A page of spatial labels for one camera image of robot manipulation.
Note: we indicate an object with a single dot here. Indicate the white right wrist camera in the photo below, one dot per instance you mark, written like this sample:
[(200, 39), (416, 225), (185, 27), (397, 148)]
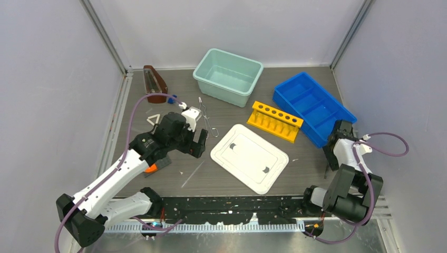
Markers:
[(362, 146)]

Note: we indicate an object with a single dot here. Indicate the yellow test tube rack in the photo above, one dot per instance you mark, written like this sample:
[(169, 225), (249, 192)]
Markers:
[(275, 121)]

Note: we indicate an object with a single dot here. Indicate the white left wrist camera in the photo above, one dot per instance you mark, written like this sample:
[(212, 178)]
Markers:
[(192, 116)]

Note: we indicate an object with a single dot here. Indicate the grey brick plate orange piece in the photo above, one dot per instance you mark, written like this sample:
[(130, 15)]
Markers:
[(158, 165)]

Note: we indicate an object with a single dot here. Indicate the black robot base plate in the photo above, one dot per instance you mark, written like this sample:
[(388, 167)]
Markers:
[(237, 210)]

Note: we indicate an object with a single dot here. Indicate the clear plastic pipette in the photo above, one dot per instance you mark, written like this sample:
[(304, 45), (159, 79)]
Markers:
[(326, 171)]

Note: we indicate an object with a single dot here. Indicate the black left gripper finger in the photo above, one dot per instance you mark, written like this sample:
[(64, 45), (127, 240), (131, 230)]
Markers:
[(197, 148), (202, 138)]

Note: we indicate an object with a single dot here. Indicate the blue divided plastic tray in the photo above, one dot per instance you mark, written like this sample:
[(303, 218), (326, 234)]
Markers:
[(305, 98)]

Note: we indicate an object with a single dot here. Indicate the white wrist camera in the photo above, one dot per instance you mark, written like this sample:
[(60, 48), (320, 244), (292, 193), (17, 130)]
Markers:
[(192, 116), (362, 146)]

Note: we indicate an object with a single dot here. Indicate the white clay triangle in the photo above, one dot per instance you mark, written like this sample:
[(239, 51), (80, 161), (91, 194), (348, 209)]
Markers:
[(153, 119)]

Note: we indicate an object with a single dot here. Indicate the metal crucible tongs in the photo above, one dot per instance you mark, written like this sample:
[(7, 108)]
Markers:
[(213, 131)]

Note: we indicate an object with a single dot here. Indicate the brown wooden metronome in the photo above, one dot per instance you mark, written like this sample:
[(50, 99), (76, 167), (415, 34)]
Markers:
[(154, 83)]

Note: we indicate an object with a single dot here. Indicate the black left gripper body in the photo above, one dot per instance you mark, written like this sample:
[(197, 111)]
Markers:
[(183, 142)]

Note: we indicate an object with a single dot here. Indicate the white plastic bin lid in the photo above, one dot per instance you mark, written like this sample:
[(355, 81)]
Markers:
[(250, 158)]

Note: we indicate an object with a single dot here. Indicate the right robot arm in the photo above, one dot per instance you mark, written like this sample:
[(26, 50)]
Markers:
[(354, 189)]

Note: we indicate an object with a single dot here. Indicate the mint green plastic bin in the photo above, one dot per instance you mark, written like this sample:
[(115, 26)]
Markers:
[(227, 76)]

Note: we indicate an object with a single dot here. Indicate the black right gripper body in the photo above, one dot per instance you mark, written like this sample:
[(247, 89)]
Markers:
[(330, 157)]

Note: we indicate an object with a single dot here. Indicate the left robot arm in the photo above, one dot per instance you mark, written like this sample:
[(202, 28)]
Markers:
[(89, 212)]

